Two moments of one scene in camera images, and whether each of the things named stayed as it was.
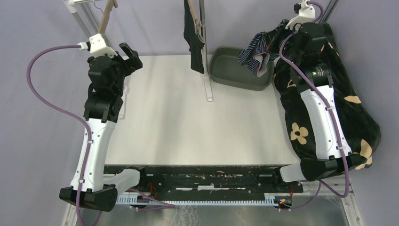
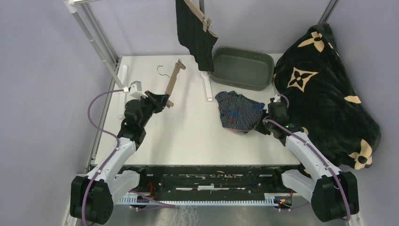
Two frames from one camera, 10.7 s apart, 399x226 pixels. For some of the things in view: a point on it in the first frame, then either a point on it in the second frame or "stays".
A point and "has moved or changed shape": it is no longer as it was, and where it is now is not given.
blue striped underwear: x=255 y=55 → x=237 y=112
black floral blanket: x=361 y=128 stays
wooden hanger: x=109 y=6 → x=172 y=79
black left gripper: x=131 y=64 → x=159 y=100
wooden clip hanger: x=198 y=23 → x=206 y=23
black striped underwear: x=195 y=44 has moved or changed shape
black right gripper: x=273 y=36 → x=258 y=126
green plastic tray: x=226 y=68 stays
